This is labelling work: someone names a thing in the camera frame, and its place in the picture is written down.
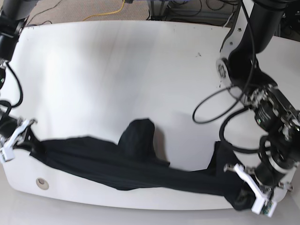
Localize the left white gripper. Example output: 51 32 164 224
224 164 277 213

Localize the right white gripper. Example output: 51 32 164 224
0 118 41 162

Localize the black t-shirt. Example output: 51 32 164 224
29 119 255 211

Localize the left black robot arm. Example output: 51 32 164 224
210 0 300 217

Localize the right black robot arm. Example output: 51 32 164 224
0 0 45 164

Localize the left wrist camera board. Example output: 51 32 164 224
260 200 277 218

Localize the left table cable grommet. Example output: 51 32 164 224
36 178 49 190

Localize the yellow cable on floor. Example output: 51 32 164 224
84 0 124 22

